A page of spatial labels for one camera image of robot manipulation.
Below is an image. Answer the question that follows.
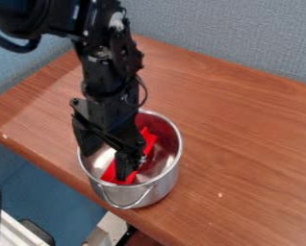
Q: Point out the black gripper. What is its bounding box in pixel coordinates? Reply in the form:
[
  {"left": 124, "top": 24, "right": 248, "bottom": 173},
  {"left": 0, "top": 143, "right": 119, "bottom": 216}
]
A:
[{"left": 71, "top": 59, "right": 145, "bottom": 182}]

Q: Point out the red plastic block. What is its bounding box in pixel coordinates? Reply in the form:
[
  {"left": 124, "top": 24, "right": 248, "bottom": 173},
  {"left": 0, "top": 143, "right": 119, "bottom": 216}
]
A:
[{"left": 100, "top": 127, "right": 157, "bottom": 185}]

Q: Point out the metal pot with handle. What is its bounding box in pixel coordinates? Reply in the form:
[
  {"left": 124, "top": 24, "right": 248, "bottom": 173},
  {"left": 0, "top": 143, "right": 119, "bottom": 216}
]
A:
[{"left": 77, "top": 110, "right": 184, "bottom": 209}]

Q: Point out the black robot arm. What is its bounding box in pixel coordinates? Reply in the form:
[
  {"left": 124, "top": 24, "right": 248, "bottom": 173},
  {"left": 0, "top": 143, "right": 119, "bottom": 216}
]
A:
[{"left": 0, "top": 0, "right": 145, "bottom": 182}]

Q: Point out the black object under table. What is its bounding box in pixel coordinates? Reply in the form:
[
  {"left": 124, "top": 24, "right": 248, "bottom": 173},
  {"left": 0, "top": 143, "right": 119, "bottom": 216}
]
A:
[{"left": 19, "top": 219, "right": 55, "bottom": 246}]

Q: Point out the white appliance at bottom left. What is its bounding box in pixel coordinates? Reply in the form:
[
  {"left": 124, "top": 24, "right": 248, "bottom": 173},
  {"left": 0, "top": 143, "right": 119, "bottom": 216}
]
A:
[{"left": 0, "top": 211, "right": 45, "bottom": 246}]

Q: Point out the grey metal table frame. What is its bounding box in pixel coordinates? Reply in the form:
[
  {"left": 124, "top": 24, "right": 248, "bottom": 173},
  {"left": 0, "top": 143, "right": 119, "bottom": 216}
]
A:
[{"left": 81, "top": 212, "right": 136, "bottom": 246}]

